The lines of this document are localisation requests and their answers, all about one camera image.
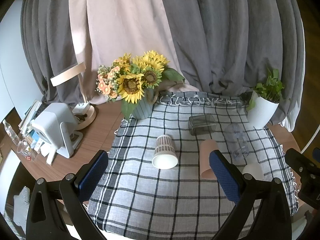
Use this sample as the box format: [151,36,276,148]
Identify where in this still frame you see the white projector on stand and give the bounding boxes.
[31,102,83,165]

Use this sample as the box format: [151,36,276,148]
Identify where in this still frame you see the clear plastic bottle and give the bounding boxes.
[2,119,20,146]

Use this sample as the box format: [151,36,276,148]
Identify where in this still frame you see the pink cup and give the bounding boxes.
[199,139,219,180]

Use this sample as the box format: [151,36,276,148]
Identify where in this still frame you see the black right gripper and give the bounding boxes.
[285,148,319,210]

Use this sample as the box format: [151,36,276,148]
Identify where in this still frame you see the dark transparent rectangular container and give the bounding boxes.
[188,114,217,136]

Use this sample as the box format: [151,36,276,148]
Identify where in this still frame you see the beige curtain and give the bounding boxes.
[68,0,202,104]

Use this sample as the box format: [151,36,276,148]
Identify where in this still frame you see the clear plastic cup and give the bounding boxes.
[223,123,249,160]

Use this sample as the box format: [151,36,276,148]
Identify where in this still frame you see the sunflower bouquet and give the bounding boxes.
[96,50,185,120]

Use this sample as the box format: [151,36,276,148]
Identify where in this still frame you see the patterned white paper cup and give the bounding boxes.
[152,135,178,170]

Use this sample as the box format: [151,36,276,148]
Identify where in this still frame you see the grey ribbed vase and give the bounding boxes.
[132,88,154,120]

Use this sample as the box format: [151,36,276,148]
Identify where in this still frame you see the white pot green plant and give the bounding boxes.
[247,68,284,129]

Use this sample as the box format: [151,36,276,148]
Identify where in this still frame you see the checkered grey tablecloth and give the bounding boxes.
[87,92,298,239]

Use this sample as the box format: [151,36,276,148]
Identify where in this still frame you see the grey curtain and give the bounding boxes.
[21,0,305,131]

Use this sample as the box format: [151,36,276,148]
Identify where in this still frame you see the clear glass mug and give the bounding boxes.
[17,139,37,161]

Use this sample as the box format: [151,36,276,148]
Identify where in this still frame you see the stack of books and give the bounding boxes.
[18,100,43,139]

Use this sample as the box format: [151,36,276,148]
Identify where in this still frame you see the white desk lamp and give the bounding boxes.
[50,62,97,131]

